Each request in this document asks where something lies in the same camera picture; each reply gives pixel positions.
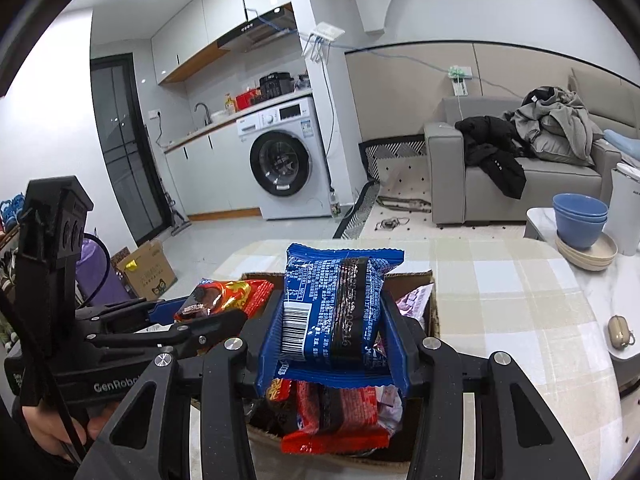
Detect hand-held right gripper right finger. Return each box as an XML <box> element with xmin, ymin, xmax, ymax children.
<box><xmin>381</xmin><ymin>301</ymin><xmax>592</xmax><ymax>480</ymax></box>

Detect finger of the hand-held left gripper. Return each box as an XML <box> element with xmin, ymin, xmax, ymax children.
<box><xmin>84</xmin><ymin>309</ymin><xmax>249</xmax><ymax>359</ymax></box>
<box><xmin>74</xmin><ymin>298</ymin><xmax>177</xmax><ymax>334</ymax></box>

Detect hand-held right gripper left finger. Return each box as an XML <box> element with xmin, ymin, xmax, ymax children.
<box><xmin>75</xmin><ymin>289</ymin><xmax>290</xmax><ymax>480</ymax></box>

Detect red orange snack packet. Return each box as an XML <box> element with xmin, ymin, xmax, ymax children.
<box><xmin>173</xmin><ymin>279</ymin><xmax>275</xmax><ymax>329</ymax></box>

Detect purple snack packet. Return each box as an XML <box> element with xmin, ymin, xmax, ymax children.
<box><xmin>394</xmin><ymin>282</ymin><xmax>434</xmax><ymax>319</ymax></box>

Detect brown cardboard box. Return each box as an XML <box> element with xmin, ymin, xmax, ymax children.
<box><xmin>240</xmin><ymin>269</ymin><xmax>442</xmax><ymax>467</ymax></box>

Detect blue snack packet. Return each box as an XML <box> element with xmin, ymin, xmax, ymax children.
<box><xmin>272</xmin><ymin>242</ymin><xmax>406</xmax><ymax>392</ymax></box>

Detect person's left hand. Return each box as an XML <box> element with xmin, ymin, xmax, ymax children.
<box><xmin>21</xmin><ymin>401</ymin><xmax>119</xmax><ymax>462</ymax></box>

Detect printed cardboard box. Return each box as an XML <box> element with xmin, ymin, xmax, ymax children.
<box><xmin>114</xmin><ymin>239</ymin><xmax>179</xmax><ymax>301</ymax></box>

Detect purple bag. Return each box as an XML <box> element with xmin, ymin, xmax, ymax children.
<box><xmin>74</xmin><ymin>237</ymin><xmax>132</xmax><ymax>307</ymax></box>

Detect floor mop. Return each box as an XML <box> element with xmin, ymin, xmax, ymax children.
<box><xmin>159</xmin><ymin>174</ymin><xmax>192</xmax><ymax>237</ymax></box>

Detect dark glass door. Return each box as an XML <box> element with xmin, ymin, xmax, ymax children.
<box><xmin>89</xmin><ymin>54</ymin><xmax>169</xmax><ymax>249</ymax></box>

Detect white base cabinet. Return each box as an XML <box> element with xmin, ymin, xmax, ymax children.
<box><xmin>163</xmin><ymin>122</ymin><xmax>261</xmax><ymax>221</ymax></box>

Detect white washing machine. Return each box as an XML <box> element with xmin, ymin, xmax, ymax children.
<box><xmin>236</xmin><ymin>96</ymin><xmax>334</xmax><ymax>221</ymax></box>

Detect blue bowl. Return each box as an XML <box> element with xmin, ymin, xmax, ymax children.
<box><xmin>552</xmin><ymin>193</ymin><xmax>610</xmax><ymax>224</ymax></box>
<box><xmin>553</xmin><ymin>215</ymin><xmax>609</xmax><ymax>251</ymax></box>

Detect beige plate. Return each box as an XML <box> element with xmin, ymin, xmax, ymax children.
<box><xmin>554</xmin><ymin>231</ymin><xmax>620</xmax><ymax>272</ymax></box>

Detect black jacket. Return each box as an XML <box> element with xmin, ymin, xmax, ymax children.
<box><xmin>454</xmin><ymin>115</ymin><xmax>529</xmax><ymax>200</ymax></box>

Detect brown earphone case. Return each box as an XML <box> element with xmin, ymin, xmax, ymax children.
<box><xmin>607</xmin><ymin>314</ymin><xmax>637</xmax><ymax>349</ymax></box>

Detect white coffee table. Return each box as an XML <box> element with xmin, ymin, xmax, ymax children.
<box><xmin>524</xmin><ymin>207</ymin><xmax>640</xmax><ymax>397</ymax></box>

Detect red box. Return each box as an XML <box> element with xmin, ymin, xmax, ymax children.
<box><xmin>234</xmin><ymin>88</ymin><xmax>262</xmax><ymax>110</ymax></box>

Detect grey sofa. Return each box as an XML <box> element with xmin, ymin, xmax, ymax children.
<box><xmin>423</xmin><ymin>67</ymin><xmax>640</xmax><ymax>226</ymax></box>

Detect black pressure cooker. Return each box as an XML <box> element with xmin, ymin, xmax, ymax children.
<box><xmin>258</xmin><ymin>71</ymin><xmax>295</xmax><ymax>100</ymax></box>

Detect grey clothes pile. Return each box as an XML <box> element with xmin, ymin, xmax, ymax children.
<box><xmin>509</xmin><ymin>85</ymin><xmax>606</xmax><ymax>167</ymax></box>

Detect range hood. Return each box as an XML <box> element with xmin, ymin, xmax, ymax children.
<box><xmin>217</xmin><ymin>2</ymin><xmax>296</xmax><ymax>54</ymax></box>

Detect light blue pillow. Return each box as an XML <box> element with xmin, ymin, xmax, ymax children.
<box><xmin>602</xmin><ymin>128</ymin><xmax>640</xmax><ymax>155</ymax></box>

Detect white router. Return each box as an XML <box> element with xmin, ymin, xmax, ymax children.
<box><xmin>301</xmin><ymin>20</ymin><xmax>346</xmax><ymax>61</ymax></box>

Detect black cable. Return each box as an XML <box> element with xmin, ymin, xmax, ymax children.
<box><xmin>75</xmin><ymin>232</ymin><xmax>112</xmax><ymax>311</ymax></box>

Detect white wall cabinets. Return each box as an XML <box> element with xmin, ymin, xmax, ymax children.
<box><xmin>150</xmin><ymin>0</ymin><xmax>302</xmax><ymax>86</ymax></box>

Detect wall socket with charger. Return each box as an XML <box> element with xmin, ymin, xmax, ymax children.
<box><xmin>447</xmin><ymin>64</ymin><xmax>474</xmax><ymax>96</ymax></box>

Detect blue network cable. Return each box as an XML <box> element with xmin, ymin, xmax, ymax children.
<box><xmin>247</xmin><ymin>7</ymin><xmax>532</xmax><ymax>99</ymax></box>

